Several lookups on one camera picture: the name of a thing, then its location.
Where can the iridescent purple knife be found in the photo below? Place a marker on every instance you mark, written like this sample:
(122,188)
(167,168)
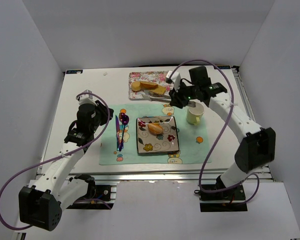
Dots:
(118,138)

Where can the round bread slice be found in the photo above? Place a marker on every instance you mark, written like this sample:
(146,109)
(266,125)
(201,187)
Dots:
(136,86)

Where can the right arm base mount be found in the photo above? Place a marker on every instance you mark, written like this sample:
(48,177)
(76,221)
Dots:
(232,200)

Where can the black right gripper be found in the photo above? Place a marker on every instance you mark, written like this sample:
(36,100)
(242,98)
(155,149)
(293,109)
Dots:
(177,98)

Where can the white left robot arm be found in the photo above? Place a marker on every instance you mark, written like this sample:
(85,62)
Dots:
(41,205)

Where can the square floral plate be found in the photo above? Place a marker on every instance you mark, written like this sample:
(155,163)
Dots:
(151,144)

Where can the pale yellow mug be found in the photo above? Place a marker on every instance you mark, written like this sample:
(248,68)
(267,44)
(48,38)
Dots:
(195,113)

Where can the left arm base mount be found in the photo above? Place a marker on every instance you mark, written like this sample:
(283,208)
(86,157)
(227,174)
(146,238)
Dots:
(95,192)

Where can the flat toasted bread slice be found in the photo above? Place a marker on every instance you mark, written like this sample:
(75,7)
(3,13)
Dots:
(158,91)

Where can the mint green cartoon placemat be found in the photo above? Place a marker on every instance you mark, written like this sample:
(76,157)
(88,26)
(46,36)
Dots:
(193,139)

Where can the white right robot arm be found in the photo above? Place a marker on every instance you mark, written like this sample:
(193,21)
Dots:
(256,144)

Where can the aluminium table frame rail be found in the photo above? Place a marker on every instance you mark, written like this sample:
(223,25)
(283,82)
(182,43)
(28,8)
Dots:
(158,172)

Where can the iridescent purple spoon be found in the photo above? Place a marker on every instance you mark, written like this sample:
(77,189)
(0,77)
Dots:
(125,121)

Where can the long toasted bread slice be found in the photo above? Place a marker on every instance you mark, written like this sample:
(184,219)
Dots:
(146,85)

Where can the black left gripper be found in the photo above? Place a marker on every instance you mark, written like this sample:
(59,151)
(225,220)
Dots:
(104,111)

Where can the floral serving tray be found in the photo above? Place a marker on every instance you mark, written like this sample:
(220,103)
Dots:
(152,77)

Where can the small oval bread roll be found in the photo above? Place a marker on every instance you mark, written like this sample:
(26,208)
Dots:
(155,128)

